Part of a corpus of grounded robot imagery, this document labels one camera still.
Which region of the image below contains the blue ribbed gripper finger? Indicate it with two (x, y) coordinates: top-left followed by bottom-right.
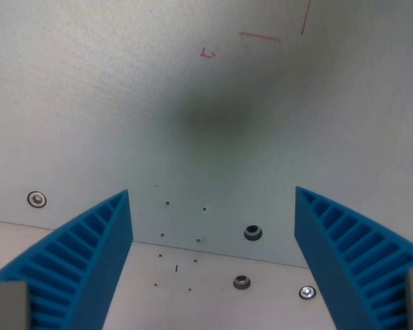
(294, 186), (413, 330)
(0, 188), (134, 330)

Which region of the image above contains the silver cross head screw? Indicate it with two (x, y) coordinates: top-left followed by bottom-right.
(298, 285), (317, 300)

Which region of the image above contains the silver hex socket screw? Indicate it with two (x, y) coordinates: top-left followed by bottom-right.
(26, 190), (47, 208)

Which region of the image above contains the dark threaded insert hole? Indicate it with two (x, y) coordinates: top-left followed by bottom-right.
(232, 274), (252, 290)
(243, 224), (264, 242)

